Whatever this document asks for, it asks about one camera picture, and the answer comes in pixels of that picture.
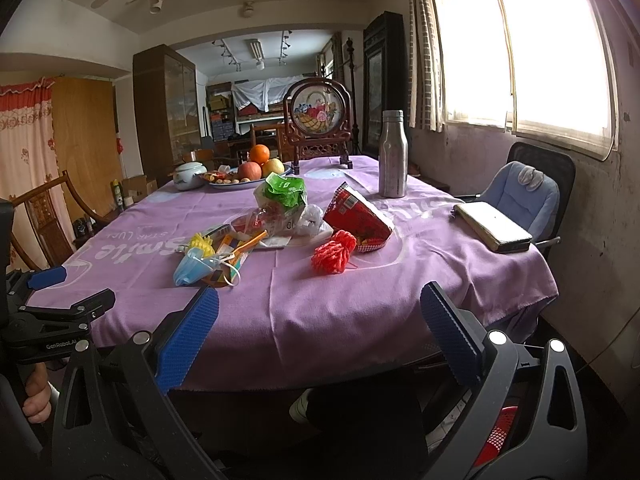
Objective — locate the round embroidered table screen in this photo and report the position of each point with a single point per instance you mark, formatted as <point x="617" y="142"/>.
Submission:
<point x="318" y="120"/>

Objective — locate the tan notebook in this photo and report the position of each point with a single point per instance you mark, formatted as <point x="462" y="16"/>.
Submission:
<point x="497" y="231"/>

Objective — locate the red ribbon bow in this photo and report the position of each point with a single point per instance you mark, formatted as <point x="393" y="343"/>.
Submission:
<point x="332" y="257"/>

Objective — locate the wooden armchair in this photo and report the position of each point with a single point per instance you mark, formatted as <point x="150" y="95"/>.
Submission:
<point x="43" y="219"/>

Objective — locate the steel water bottle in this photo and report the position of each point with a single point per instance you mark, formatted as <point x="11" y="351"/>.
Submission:
<point x="393" y="156"/>

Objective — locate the red patterned curtain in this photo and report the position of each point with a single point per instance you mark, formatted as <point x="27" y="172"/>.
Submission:
<point x="28" y="156"/>

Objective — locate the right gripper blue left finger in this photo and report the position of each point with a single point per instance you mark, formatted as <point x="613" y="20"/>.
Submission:
<point x="182" y="335"/>

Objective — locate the white shoe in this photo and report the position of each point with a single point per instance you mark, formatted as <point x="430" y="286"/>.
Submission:
<point x="299" y="408"/>

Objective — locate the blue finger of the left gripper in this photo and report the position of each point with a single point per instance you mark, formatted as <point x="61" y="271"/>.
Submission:
<point x="47" y="278"/>
<point x="94" y="306"/>

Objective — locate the green white plastic bag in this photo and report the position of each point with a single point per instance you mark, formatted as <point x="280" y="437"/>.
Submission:
<point x="287" y="192"/>

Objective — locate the blue fruit plate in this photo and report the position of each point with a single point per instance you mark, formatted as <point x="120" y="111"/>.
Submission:
<point x="232" y="185"/>

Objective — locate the orange striped box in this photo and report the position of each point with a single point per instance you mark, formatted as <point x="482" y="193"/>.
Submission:
<point x="231" y="253"/>

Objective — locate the red mesh trash basket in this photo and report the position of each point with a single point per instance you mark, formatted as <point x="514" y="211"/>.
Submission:
<point x="497" y="437"/>

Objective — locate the purple tablecloth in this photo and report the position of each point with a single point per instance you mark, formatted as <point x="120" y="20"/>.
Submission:
<point x="284" y="324"/>

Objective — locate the orange fruit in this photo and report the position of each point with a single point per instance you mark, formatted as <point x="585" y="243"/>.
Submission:
<point x="259" y="154"/>

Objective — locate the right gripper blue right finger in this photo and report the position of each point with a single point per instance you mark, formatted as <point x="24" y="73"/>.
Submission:
<point x="459" y="335"/>

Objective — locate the yellow apple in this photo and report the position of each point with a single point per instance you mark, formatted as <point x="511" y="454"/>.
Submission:
<point x="272" y="166"/>

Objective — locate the white ceramic lidded jar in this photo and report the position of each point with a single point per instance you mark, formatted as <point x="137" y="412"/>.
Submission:
<point x="188" y="176"/>

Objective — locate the black office chair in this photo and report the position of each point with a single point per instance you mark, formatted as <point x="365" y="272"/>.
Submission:
<point x="558" y="166"/>

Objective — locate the checkered window curtain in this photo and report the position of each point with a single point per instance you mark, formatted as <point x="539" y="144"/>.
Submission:
<point x="426" y="81"/>

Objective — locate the dark wooden display cabinet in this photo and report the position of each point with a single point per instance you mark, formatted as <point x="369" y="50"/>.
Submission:
<point x="385" y="75"/>

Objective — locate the brown glass cabinet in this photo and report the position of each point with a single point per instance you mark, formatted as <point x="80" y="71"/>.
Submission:
<point x="166" y="108"/>

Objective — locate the blue chair cushion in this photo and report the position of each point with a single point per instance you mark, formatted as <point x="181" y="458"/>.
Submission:
<point x="527" y="196"/>

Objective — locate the red snack bag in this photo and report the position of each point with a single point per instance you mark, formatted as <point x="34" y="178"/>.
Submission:
<point x="350" y="211"/>

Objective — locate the person's left hand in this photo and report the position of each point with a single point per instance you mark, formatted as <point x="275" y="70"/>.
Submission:
<point x="37" y="407"/>

